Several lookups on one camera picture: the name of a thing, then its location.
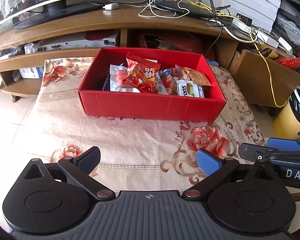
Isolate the silver media player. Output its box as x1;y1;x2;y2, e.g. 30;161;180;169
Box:
24;30;120;54

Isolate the black wifi router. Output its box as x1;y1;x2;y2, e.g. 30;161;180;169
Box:
154;0;231;19

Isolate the white power strip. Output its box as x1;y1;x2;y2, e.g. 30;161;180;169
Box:
232;18;293;57

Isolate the black cable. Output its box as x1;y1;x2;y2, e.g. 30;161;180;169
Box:
203;17;235;58

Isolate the red Trolli gummy bag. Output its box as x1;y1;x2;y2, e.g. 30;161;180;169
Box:
122;53;161;94

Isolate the white snack packet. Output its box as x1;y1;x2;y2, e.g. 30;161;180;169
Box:
155;72;168;95

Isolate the orange mooncake packet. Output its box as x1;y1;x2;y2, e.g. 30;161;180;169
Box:
175;65;212;86

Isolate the red biscuit packet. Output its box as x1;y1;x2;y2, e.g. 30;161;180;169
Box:
159;68;177;95

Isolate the white small adapter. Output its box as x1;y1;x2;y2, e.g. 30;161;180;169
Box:
103;3;119;10

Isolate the wooden TV stand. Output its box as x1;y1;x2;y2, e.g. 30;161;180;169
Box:
0;0;266;103

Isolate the yellow round bin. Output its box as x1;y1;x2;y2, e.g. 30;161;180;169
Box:
273;84;300;139

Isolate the brown cardboard box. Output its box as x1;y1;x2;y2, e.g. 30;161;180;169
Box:
228;50;300;107

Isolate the white Kaprons wafer packet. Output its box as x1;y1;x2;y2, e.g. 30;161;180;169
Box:
177;80;204;98

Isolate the white sausage packet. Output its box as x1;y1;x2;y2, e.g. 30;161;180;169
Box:
109;64;140;93

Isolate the yellow cable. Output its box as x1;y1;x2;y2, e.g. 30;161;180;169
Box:
173;0;291;108

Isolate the red cardboard box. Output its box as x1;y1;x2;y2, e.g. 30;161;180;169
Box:
78;47;226;122

